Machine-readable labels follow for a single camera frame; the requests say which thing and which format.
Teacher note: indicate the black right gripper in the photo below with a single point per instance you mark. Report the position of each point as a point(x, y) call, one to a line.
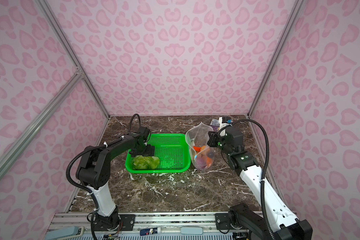
point(212, 139)

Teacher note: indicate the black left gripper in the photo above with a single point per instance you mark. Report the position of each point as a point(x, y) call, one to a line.
point(151, 151)

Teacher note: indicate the clear zip top bag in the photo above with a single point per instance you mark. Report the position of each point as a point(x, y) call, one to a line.
point(198, 136)

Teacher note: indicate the orange carrot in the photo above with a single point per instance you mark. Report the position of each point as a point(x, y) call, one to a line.
point(200, 149)

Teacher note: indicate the purple red onion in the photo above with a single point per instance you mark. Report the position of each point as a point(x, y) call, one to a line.
point(203, 162)

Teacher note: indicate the orange toy pumpkin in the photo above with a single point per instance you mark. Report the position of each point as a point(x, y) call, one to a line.
point(210, 158)

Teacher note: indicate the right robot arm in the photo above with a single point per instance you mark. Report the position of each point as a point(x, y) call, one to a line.
point(277, 221)

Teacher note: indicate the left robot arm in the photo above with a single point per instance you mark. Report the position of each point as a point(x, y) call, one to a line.
point(94, 172)

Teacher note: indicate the green cabbage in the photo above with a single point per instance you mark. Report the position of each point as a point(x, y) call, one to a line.
point(145, 162)

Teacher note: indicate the green plastic perforated basket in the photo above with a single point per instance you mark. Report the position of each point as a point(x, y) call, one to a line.
point(172, 152)

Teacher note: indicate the blue white small battery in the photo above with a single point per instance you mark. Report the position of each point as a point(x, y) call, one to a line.
point(150, 231)

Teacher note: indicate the grey oval pad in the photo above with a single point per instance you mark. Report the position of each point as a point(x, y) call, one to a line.
point(192, 231)

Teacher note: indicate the grey teal device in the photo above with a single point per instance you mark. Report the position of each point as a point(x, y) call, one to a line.
point(65, 233)

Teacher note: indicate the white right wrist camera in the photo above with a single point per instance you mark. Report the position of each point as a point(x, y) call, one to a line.
point(224, 121)

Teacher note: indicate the aluminium mounting rail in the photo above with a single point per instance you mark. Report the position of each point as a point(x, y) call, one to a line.
point(170, 223)

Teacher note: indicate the aluminium diagonal frame bar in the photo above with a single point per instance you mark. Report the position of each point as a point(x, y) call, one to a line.
point(8, 159)

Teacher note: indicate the right aluminium corner post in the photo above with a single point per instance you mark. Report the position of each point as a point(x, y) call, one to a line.
point(295, 13)

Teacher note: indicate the aluminium corner frame post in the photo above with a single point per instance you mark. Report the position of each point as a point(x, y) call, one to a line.
point(67, 46)

